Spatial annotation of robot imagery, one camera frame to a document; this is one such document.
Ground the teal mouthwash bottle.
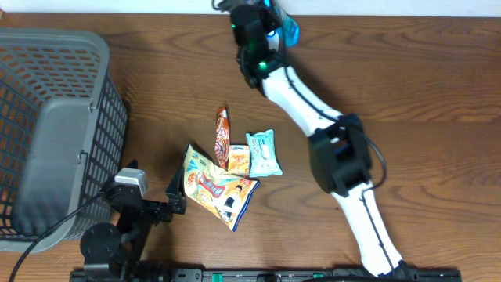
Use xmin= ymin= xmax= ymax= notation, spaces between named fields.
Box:
xmin=264 ymin=0 xmax=300 ymax=49

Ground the large snack chip bag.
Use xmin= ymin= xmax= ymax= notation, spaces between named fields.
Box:
xmin=182 ymin=144 xmax=260 ymax=232

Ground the orange red snack bar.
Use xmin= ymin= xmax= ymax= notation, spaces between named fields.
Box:
xmin=214 ymin=107 xmax=230 ymax=169

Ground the small orange tissue box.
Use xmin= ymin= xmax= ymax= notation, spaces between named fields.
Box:
xmin=228 ymin=145 xmax=251 ymax=175

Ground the mint green wipes packet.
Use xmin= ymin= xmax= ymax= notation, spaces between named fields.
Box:
xmin=246 ymin=129 xmax=283 ymax=178

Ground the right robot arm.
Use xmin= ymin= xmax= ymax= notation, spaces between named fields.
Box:
xmin=213 ymin=0 xmax=413 ymax=280

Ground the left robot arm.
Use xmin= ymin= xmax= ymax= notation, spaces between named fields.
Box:
xmin=70 ymin=160 xmax=186 ymax=281

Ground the grey plastic basket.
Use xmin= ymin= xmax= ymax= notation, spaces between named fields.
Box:
xmin=1 ymin=27 xmax=128 ymax=252

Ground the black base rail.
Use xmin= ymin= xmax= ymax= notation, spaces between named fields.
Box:
xmin=70 ymin=267 xmax=463 ymax=282

